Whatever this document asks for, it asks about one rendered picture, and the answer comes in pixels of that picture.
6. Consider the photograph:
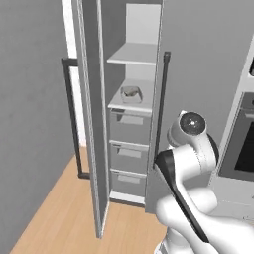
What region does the black fridge door handle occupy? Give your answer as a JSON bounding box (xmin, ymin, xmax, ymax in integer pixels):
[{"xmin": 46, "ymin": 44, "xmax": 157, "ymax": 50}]
[{"xmin": 153, "ymin": 51, "xmax": 172, "ymax": 170}]

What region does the grey freezer drawer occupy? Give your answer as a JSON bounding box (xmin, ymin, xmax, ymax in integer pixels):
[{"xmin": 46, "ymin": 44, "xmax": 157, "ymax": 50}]
[
  {"xmin": 109, "ymin": 108, "xmax": 153, "ymax": 146},
  {"xmin": 109, "ymin": 168, "xmax": 147, "ymax": 197},
  {"xmin": 109, "ymin": 139, "xmax": 150, "ymax": 175}
]

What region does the black freezer door handle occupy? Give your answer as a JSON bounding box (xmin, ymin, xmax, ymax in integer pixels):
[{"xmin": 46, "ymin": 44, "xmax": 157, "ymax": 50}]
[{"xmin": 61, "ymin": 58, "xmax": 91, "ymax": 180}]

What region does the grey closed fridge door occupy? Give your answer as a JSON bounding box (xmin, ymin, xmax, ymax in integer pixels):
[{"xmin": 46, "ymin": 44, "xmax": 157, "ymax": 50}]
[{"xmin": 144, "ymin": 0, "xmax": 254, "ymax": 215}]

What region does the grey open freezer door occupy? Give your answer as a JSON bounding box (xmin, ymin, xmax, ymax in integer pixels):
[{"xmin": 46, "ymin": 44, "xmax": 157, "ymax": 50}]
[{"xmin": 71, "ymin": 0, "xmax": 110, "ymax": 239}]

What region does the white freezer rack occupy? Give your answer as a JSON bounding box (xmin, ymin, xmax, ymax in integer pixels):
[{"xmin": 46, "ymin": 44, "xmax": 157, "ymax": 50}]
[
  {"xmin": 107, "ymin": 78, "xmax": 156, "ymax": 114},
  {"xmin": 106, "ymin": 42, "xmax": 159, "ymax": 66}
]

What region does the grey built-in oven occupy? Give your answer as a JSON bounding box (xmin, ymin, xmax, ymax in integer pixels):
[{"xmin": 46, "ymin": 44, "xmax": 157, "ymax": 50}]
[{"xmin": 207, "ymin": 36, "xmax": 254, "ymax": 226}]

